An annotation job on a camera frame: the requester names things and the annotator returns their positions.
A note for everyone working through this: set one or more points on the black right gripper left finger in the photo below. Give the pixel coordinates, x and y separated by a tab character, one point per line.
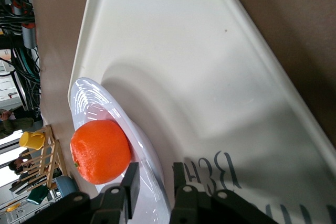
132	182

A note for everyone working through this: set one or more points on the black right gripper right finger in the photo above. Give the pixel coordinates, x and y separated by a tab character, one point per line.
181	182

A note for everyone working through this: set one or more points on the orange mandarin fruit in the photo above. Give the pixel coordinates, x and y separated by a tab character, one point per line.
101	151

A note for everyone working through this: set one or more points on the white round plate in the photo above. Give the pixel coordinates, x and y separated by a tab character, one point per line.
89	103

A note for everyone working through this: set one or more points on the blue bowl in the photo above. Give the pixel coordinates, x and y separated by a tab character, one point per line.
65	186

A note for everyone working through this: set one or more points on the wooden drying rack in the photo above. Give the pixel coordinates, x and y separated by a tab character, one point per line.
44	155

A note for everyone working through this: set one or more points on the dark green cup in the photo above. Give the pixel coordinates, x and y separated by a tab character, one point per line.
36	195

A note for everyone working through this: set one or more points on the yellow mug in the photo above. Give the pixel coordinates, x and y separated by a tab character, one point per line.
30	140

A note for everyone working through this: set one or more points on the beige tray with bear print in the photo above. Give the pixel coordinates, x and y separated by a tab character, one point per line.
197	64

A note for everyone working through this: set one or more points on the person in green jacket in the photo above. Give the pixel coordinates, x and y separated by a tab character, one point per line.
15	124

